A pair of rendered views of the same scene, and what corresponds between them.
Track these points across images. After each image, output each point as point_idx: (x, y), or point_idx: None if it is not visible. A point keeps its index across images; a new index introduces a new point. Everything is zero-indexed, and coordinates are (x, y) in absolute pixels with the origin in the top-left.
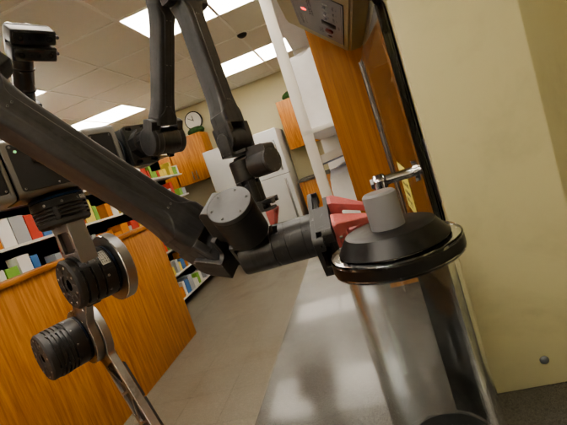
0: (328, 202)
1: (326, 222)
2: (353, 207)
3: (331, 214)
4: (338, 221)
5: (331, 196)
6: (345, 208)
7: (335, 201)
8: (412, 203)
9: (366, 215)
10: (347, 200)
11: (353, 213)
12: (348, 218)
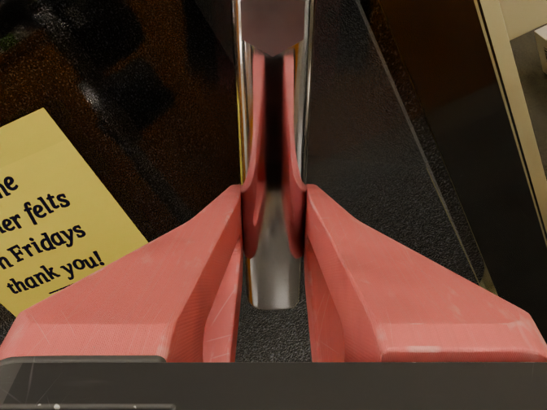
0: (150, 339)
1: (521, 403)
2: (217, 264)
3: (385, 337)
4: (488, 300)
5: (37, 312)
6: (208, 306)
7: (159, 297)
8: (91, 259)
9: (346, 218)
10: (156, 253)
11: (341, 243)
12: (419, 263)
